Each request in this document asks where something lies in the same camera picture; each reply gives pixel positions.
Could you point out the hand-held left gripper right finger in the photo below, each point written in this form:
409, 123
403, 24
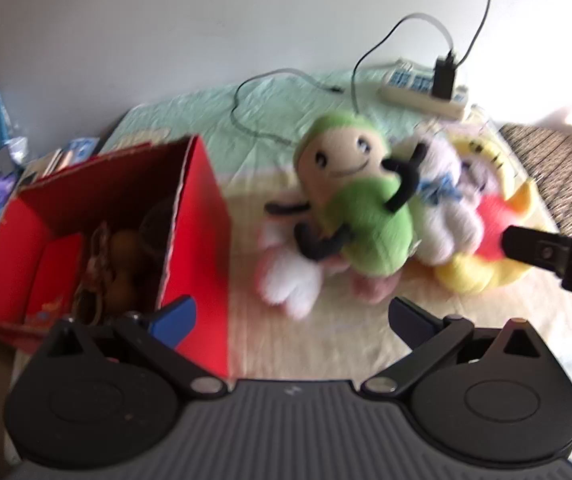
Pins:
410, 317

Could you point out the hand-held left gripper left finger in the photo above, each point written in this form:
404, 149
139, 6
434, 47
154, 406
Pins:
173, 317

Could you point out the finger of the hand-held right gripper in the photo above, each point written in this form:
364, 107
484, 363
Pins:
530, 247

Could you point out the yellow tiger plush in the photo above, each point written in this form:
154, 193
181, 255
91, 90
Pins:
465, 275

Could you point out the white plush bunny plaid bow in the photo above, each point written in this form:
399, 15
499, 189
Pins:
445, 220

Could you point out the red cardboard box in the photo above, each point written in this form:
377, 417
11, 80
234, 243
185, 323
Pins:
206, 220

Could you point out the green plush doll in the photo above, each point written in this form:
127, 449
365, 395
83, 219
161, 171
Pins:
365, 210

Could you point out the pale pink plush bunny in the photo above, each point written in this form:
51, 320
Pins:
291, 280

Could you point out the brown toy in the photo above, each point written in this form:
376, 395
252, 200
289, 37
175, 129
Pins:
121, 255

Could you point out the brown woven mat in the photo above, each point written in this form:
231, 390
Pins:
565, 170

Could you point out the black power adapter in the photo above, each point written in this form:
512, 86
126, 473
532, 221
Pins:
443, 80

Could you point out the white power strip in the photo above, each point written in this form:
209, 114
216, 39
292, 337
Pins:
415, 97

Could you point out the stack of books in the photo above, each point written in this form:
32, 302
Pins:
51, 160

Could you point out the clear plastic bag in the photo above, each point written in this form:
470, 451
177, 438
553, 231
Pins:
13, 150

